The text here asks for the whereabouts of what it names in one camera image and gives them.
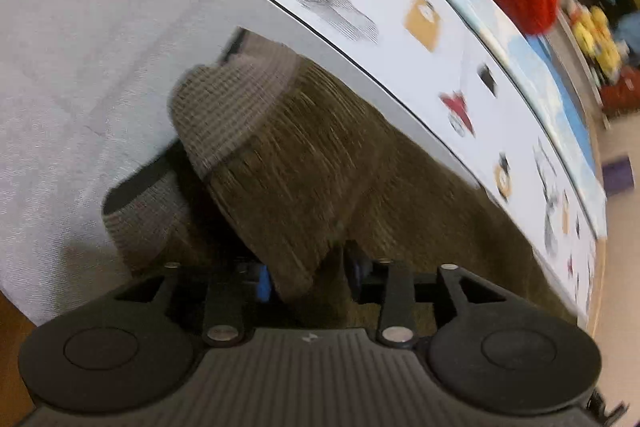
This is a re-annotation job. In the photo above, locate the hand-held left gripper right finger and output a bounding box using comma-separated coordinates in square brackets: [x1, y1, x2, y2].
[344, 242, 506, 349]

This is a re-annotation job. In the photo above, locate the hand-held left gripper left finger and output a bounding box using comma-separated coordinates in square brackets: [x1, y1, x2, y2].
[114, 261, 274, 349]

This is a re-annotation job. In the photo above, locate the deer printed bed sheet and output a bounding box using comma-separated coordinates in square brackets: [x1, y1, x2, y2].
[95, 0, 609, 324]

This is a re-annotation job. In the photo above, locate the light blue blanket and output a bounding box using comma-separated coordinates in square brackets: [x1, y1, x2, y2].
[334, 0, 602, 180]

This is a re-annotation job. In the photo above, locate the purple box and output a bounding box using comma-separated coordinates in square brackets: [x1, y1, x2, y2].
[602, 157, 636, 194]

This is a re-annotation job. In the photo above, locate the yellow plush toy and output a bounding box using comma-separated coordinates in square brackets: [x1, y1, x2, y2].
[592, 34, 626, 82]
[570, 5, 612, 52]

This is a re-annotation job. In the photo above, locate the wooden bed frame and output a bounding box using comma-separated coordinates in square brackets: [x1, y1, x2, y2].
[547, 27, 612, 338]

